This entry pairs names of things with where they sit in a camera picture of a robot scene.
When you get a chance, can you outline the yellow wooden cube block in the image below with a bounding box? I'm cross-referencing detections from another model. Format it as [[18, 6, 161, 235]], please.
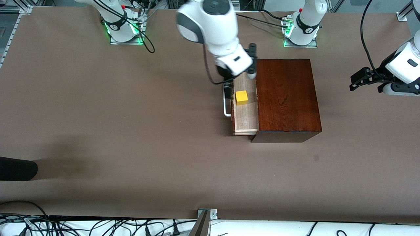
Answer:
[[235, 91, 249, 106]]

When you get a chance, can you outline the wooden drawer with white handle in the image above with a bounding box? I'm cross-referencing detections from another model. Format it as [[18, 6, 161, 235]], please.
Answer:
[[223, 74, 260, 136]]

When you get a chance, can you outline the dark brown wooden cabinet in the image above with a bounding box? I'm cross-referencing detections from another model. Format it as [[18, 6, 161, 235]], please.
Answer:
[[248, 58, 323, 143]]

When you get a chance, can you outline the brown table cover sheet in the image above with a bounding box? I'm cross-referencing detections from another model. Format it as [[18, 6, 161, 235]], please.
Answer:
[[0, 6, 420, 221]]

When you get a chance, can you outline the black ribbed cylinder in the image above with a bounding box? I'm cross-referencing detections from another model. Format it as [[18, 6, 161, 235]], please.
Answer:
[[0, 157, 38, 181]]

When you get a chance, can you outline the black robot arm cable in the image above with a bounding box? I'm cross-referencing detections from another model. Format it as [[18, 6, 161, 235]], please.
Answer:
[[125, 10, 155, 54], [360, 0, 383, 80]]

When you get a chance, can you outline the black base cable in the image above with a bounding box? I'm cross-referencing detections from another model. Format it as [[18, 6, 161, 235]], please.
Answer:
[[236, 13, 289, 29], [130, 0, 157, 25], [261, 9, 290, 21]]

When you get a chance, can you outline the aluminium corner bracket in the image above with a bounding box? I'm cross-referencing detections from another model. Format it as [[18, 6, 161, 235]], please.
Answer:
[[396, 3, 414, 22]]

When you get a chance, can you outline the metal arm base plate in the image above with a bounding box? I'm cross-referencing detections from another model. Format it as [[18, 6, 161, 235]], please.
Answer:
[[283, 37, 318, 49], [110, 20, 145, 45]]

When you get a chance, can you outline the metal equipment frame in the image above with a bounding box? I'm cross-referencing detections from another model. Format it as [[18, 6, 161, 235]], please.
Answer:
[[166, 0, 264, 13]]

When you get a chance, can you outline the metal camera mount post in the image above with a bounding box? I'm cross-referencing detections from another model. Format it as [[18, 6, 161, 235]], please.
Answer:
[[189, 208, 218, 236]]

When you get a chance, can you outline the aluminium table edge rail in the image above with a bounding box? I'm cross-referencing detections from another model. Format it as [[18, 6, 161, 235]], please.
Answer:
[[0, 5, 33, 69]]

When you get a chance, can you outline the black floor cable loop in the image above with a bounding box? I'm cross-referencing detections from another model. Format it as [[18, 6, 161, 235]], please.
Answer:
[[0, 200, 50, 218]]

